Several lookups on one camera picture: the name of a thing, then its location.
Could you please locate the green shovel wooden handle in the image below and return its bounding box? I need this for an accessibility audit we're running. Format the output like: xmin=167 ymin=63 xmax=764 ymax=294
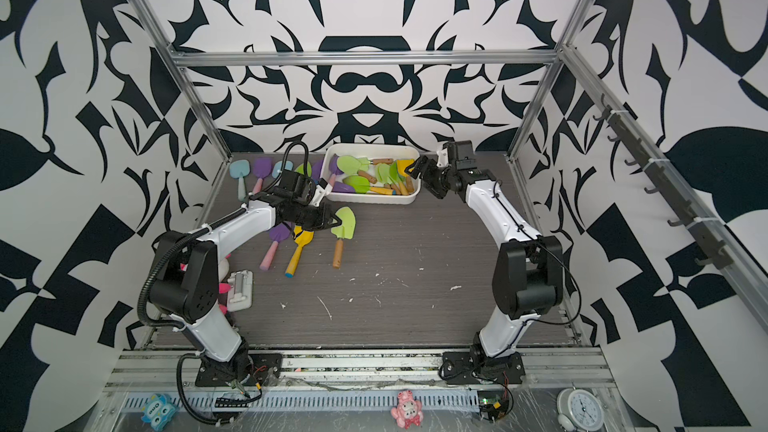
xmin=331 ymin=207 xmax=356 ymax=269

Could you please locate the yellow toy shovel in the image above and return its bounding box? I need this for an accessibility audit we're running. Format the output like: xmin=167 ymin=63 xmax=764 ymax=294
xmin=284 ymin=226 xmax=314 ymax=277

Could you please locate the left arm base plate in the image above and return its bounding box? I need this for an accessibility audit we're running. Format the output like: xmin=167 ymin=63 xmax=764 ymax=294
xmin=195 ymin=352 xmax=283 ymax=387

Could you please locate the pink striped plush doll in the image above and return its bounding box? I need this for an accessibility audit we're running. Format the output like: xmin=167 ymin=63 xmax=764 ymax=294
xmin=178 ymin=256 xmax=230 ymax=323

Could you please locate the green pointed shovel yellow handle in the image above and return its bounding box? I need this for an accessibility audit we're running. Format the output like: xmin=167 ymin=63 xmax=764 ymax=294
xmin=342 ymin=175 xmax=394 ymax=196

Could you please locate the blue owl toy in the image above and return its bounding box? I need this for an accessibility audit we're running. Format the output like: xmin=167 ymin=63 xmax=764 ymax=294
xmin=141 ymin=394 xmax=178 ymax=432

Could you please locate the white alarm clock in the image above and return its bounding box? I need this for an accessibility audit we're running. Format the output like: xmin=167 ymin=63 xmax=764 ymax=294
xmin=556 ymin=388 xmax=605 ymax=432

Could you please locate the black wall hook rack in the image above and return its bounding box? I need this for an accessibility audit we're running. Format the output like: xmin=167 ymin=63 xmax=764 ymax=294
xmin=598 ymin=105 xmax=736 ymax=270

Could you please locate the teal square shovel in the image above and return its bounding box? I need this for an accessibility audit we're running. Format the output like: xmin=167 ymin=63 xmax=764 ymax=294
xmin=229 ymin=159 xmax=251 ymax=202

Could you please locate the white brush block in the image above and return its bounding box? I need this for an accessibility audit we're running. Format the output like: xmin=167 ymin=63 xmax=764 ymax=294
xmin=227 ymin=270 xmax=253 ymax=312

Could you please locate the purple pointed shovel pink handle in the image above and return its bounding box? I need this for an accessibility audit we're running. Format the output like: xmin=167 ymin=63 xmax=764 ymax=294
xmin=259 ymin=222 xmax=292 ymax=271

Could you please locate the pink bear toy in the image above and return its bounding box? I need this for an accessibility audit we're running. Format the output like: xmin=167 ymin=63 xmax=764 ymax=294
xmin=390 ymin=390 xmax=424 ymax=430

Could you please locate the small green circuit board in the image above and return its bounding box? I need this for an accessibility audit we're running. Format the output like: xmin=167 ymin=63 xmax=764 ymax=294
xmin=479 ymin=392 xmax=514 ymax=423

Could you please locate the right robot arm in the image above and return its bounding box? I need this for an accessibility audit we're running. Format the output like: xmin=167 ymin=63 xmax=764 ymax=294
xmin=405 ymin=141 xmax=565 ymax=365

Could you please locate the white slotted cable duct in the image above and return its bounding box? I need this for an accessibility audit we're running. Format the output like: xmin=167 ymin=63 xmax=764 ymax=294
xmin=122 ymin=391 xmax=481 ymax=414

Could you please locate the purple square shovel pink handle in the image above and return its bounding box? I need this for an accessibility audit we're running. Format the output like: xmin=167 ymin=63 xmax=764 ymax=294
xmin=252 ymin=156 xmax=273 ymax=194

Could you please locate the white plastic storage box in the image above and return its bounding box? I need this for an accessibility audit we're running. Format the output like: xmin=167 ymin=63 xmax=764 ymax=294
xmin=321 ymin=143 xmax=421 ymax=205

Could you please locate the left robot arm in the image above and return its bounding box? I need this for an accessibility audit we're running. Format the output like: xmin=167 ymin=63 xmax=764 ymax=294
xmin=136 ymin=171 xmax=340 ymax=364

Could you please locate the green shovel brown handle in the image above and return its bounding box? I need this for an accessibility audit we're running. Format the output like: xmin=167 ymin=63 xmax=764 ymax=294
xmin=337 ymin=155 xmax=377 ymax=186

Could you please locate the blue toy shovel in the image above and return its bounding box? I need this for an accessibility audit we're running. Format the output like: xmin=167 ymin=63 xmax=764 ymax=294
xmin=271 ymin=160 xmax=294 ymax=179

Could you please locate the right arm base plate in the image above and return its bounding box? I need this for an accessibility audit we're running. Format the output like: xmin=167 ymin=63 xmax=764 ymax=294
xmin=437 ymin=352 xmax=526 ymax=385

